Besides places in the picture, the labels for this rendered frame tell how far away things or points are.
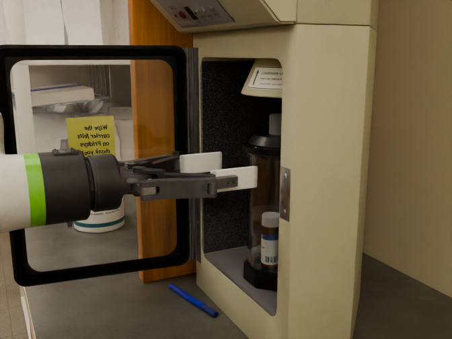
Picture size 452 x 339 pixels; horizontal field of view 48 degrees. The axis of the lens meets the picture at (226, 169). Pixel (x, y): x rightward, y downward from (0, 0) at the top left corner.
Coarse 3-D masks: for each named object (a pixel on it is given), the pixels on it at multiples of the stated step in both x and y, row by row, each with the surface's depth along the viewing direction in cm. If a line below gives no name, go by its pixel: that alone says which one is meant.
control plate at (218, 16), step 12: (156, 0) 80; (168, 0) 76; (180, 0) 72; (192, 0) 69; (204, 0) 66; (216, 0) 64; (168, 12) 80; (204, 12) 70; (216, 12) 67; (180, 24) 81; (192, 24) 77; (204, 24) 74
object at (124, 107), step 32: (32, 64) 78; (64, 64) 80; (96, 64) 81; (128, 64) 83; (160, 64) 85; (32, 96) 79; (64, 96) 81; (96, 96) 82; (128, 96) 84; (160, 96) 86; (32, 128) 80; (64, 128) 82; (96, 128) 83; (128, 128) 85; (160, 128) 87; (128, 160) 86; (64, 224) 85; (96, 224) 87; (128, 224) 89; (160, 224) 91; (32, 256) 84; (64, 256) 86; (96, 256) 88; (128, 256) 90
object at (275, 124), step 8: (272, 120) 76; (280, 120) 76; (272, 128) 76; (280, 128) 76; (256, 136) 76; (264, 136) 75; (272, 136) 75; (280, 136) 75; (256, 144) 75; (264, 144) 74; (272, 144) 74; (280, 144) 73
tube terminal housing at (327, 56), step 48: (336, 0) 60; (240, 48) 72; (288, 48) 61; (336, 48) 62; (288, 96) 62; (336, 96) 63; (288, 144) 63; (336, 144) 65; (336, 192) 67; (288, 240) 65; (336, 240) 68; (288, 288) 66; (336, 288) 70; (288, 336) 68; (336, 336) 72
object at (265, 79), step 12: (264, 60) 73; (276, 60) 71; (252, 72) 75; (264, 72) 72; (276, 72) 70; (252, 84) 73; (264, 84) 71; (276, 84) 70; (264, 96) 71; (276, 96) 70
